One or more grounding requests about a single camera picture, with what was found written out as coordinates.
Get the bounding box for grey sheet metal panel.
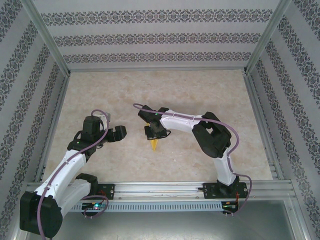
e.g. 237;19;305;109
57;211;306;240

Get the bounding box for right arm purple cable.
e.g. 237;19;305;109
133;103;252;216

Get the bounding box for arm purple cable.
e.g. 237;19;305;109
37;109;111;237
133;103;252;216

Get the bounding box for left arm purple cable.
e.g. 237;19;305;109
37;109;111;237

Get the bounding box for aluminium side rail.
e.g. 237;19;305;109
34;73;72;183
243;72;286;181

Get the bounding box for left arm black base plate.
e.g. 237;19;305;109
94;183;116;201

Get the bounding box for aluminium mounting rail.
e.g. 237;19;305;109
23;181;297;201

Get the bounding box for aluminium frame beam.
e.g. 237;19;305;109
68;66;247;73

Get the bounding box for slotted grey cable duct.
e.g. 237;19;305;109
71;201;241;213

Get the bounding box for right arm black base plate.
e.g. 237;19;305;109
203;182;249;200

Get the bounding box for aluminium frame post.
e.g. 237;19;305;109
19;0;73;77
243;0;294;76

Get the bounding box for aluminium frame bar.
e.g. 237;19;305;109
287;199;311;240

